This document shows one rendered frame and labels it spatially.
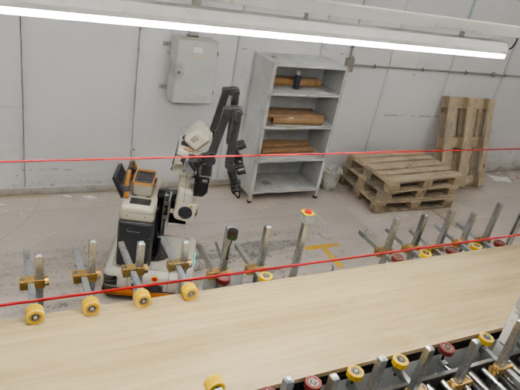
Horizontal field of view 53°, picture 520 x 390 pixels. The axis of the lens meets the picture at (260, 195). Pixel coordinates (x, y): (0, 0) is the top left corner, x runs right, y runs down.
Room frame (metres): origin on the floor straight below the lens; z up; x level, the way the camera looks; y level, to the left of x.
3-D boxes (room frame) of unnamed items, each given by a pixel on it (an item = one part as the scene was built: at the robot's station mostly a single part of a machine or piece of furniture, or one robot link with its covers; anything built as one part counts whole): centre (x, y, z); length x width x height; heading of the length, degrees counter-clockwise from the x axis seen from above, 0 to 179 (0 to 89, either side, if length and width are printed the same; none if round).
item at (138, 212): (3.45, 0.83, 0.59); 0.55 x 0.34 x 0.83; 8
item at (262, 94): (5.53, -0.16, 0.78); 0.90 x 0.45 x 1.55; 121
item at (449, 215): (3.45, -1.37, 0.90); 0.04 x 0.04 x 0.48; 31
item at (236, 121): (3.32, 0.25, 1.40); 0.11 x 0.06 x 0.43; 9
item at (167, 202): (3.55, 0.59, 0.68); 0.28 x 0.27 x 0.25; 8
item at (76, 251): (2.17, 0.82, 0.95); 0.50 x 0.04 x 0.04; 31
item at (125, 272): (2.30, 0.58, 0.95); 0.14 x 0.06 x 0.05; 121
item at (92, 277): (2.17, 0.80, 0.95); 0.14 x 0.06 x 0.05; 121
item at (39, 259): (2.06, 0.99, 0.87); 0.04 x 0.04 x 0.48; 31
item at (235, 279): (2.60, 0.12, 0.75); 0.26 x 0.01 x 0.10; 121
